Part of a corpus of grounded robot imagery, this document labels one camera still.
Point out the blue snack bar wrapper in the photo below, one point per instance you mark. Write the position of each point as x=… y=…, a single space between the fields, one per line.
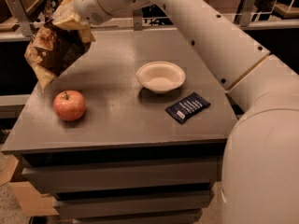
x=186 y=108

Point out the red apple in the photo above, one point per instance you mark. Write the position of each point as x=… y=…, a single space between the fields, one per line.
x=69 y=105

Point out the grey drawer cabinet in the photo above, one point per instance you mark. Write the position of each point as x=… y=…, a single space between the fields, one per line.
x=125 y=161

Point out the brown chip bag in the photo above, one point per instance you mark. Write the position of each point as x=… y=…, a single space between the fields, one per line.
x=52 y=50

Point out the wooden desk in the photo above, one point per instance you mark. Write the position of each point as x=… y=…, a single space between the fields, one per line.
x=16 y=14

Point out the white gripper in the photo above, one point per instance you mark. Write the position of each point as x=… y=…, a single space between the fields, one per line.
x=88 y=4

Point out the white paper bowl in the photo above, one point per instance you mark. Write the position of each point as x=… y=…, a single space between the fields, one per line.
x=160 y=77

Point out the cardboard box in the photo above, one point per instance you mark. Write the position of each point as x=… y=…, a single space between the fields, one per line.
x=32 y=203

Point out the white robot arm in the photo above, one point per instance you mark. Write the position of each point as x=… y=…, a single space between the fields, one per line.
x=260 y=171

